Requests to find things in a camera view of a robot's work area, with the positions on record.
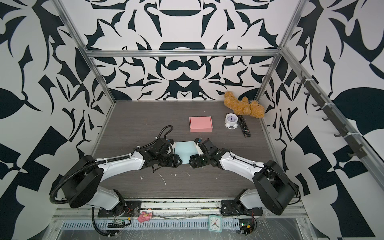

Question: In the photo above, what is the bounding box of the black wall hook rack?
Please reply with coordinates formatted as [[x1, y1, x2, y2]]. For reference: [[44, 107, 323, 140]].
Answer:
[[298, 76, 369, 159]]

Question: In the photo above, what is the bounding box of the small circuit board right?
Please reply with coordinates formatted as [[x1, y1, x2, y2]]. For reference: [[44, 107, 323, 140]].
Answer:
[[239, 218, 258, 236]]

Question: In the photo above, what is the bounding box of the pink paper box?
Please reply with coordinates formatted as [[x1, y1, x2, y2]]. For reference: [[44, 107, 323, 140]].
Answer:
[[189, 117, 213, 133]]

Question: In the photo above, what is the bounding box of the black remote control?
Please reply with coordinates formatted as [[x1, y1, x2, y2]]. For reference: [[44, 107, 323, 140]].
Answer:
[[238, 115, 252, 138]]

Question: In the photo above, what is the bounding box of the teal square clock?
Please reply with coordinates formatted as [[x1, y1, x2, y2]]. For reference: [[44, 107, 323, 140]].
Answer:
[[208, 215, 222, 233]]

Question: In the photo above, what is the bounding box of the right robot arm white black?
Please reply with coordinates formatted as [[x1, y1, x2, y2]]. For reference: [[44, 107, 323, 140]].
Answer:
[[189, 139, 299, 216]]

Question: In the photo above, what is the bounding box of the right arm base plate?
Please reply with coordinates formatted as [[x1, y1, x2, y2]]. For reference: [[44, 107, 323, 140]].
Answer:
[[220, 200, 264, 217]]

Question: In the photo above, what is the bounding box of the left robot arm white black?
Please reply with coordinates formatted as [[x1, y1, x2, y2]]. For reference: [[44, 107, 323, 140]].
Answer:
[[50, 138, 183, 216]]

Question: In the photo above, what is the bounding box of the light blue paper box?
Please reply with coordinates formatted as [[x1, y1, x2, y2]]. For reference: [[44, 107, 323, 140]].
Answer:
[[174, 141, 199, 165]]

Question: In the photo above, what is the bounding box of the pink small toy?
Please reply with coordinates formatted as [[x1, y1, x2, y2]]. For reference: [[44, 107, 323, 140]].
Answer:
[[137, 212, 153, 223]]

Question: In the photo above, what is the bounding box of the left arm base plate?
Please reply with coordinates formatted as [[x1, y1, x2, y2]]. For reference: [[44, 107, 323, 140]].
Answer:
[[97, 201, 142, 218]]

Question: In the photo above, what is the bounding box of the small circuit board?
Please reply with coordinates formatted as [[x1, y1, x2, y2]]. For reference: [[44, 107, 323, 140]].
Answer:
[[239, 218, 258, 236], [108, 218, 132, 228]]

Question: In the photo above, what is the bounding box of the small circuit board left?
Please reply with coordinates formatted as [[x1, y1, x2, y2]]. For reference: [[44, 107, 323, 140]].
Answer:
[[108, 218, 132, 228]]

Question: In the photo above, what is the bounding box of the brown teddy bear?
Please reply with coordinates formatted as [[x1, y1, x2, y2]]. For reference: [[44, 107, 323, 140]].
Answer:
[[224, 91, 265, 119]]

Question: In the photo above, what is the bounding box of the white alarm clock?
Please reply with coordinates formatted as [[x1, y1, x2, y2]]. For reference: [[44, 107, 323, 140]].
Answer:
[[225, 113, 239, 130]]

